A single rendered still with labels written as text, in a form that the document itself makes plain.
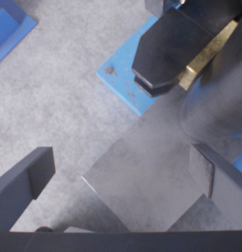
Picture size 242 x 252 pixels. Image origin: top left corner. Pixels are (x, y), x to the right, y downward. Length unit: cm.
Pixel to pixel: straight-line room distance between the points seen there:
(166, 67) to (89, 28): 84
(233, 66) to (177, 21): 22
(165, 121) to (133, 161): 22
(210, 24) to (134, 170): 57
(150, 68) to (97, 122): 59
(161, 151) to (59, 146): 55
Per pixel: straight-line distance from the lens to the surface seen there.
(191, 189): 81
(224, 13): 55
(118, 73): 90
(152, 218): 82
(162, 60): 45
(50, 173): 17
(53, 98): 111
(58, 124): 106
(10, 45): 141
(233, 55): 34
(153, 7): 61
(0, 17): 137
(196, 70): 44
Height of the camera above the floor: 93
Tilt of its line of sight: 78 degrees down
